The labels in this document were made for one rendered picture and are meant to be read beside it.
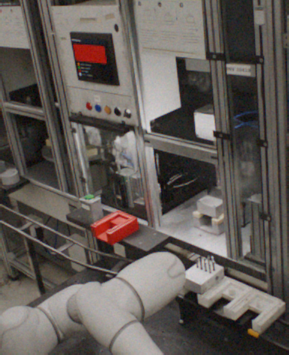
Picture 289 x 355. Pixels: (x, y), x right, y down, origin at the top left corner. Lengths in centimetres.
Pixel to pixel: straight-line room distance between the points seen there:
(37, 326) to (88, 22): 113
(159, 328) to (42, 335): 47
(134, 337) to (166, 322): 84
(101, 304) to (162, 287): 17
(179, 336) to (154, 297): 69
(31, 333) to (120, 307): 59
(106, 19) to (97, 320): 114
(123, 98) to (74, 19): 38
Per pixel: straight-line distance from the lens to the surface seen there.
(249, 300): 192
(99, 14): 210
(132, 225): 229
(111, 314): 136
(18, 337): 190
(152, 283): 143
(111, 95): 217
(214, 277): 197
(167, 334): 212
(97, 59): 214
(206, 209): 221
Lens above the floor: 206
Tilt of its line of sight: 24 degrees down
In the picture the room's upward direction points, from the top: 8 degrees counter-clockwise
